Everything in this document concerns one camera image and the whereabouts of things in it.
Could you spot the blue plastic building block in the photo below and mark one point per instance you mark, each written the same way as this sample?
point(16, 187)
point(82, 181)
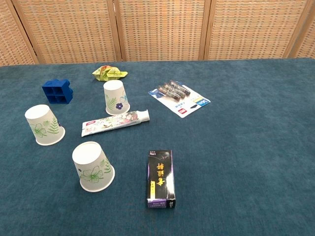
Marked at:
point(57, 94)

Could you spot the crumpled yellow green wrapper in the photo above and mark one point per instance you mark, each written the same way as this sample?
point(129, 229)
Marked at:
point(108, 73)

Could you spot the black carton with gold lettering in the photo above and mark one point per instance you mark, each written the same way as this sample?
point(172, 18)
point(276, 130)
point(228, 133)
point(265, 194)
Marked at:
point(161, 179)

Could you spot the white floral paper cup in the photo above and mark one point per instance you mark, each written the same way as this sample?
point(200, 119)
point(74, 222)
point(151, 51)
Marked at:
point(41, 123)
point(114, 97)
point(91, 167)

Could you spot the teal table cloth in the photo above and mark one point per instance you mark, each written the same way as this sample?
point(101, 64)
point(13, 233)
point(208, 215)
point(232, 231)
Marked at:
point(233, 159)

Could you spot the floral toothpaste tube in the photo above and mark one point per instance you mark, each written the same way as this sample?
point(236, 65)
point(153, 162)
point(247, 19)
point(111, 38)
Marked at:
point(110, 123)

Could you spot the woven wooden folding screen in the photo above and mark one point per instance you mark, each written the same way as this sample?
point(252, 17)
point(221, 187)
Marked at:
point(160, 29)

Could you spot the battery blister pack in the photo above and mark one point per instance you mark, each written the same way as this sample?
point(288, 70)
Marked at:
point(182, 103)

